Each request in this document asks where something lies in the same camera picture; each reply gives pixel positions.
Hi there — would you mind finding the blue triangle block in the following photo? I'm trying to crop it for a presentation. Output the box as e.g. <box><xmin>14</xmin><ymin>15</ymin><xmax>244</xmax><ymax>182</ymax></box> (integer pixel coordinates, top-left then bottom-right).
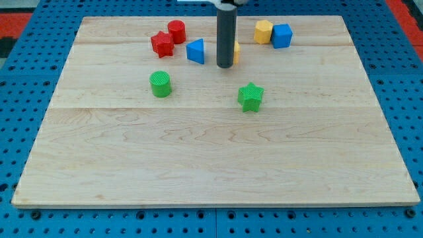
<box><xmin>186</xmin><ymin>38</ymin><xmax>205</xmax><ymax>64</ymax></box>

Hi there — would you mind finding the yellow heart block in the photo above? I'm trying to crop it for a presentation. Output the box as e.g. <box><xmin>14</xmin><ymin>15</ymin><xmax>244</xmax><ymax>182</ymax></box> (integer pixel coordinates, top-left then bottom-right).
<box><xmin>233</xmin><ymin>41</ymin><xmax>241</xmax><ymax>64</ymax></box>

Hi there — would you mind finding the green star block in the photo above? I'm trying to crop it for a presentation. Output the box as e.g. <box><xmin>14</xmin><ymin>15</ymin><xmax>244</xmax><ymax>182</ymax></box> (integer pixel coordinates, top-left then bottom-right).
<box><xmin>237</xmin><ymin>82</ymin><xmax>264</xmax><ymax>112</ymax></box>

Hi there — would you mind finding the green cylinder block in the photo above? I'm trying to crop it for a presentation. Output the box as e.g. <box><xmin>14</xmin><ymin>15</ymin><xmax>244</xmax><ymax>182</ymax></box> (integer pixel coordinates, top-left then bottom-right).
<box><xmin>149</xmin><ymin>71</ymin><xmax>172</xmax><ymax>98</ymax></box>

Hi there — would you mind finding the light wooden board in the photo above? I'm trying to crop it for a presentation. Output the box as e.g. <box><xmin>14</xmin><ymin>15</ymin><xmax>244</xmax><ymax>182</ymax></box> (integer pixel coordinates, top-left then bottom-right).
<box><xmin>12</xmin><ymin>16</ymin><xmax>420</xmax><ymax>209</ymax></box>

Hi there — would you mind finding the red star block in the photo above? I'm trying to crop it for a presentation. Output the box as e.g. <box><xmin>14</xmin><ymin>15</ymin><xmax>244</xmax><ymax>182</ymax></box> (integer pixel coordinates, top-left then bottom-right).
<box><xmin>151</xmin><ymin>31</ymin><xmax>174</xmax><ymax>58</ymax></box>

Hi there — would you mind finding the red cylinder block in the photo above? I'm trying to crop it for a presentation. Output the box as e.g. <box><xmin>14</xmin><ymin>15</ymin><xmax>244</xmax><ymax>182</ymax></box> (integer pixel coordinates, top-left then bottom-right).
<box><xmin>167</xmin><ymin>20</ymin><xmax>186</xmax><ymax>44</ymax></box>

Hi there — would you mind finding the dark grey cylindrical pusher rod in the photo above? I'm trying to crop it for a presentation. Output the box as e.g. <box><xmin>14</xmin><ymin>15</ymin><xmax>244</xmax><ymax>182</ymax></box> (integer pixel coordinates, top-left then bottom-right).
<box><xmin>216</xmin><ymin>3</ymin><xmax>237</xmax><ymax>68</ymax></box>

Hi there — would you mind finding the yellow hexagon block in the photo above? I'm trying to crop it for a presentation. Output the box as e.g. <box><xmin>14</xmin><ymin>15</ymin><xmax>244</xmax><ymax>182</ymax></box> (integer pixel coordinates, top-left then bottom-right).
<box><xmin>254</xmin><ymin>20</ymin><xmax>273</xmax><ymax>44</ymax></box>

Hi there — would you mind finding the blue cube block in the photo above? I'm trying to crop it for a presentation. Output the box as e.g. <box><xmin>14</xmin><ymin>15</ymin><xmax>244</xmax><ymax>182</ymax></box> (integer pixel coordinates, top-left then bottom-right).
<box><xmin>270</xmin><ymin>24</ymin><xmax>293</xmax><ymax>49</ymax></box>

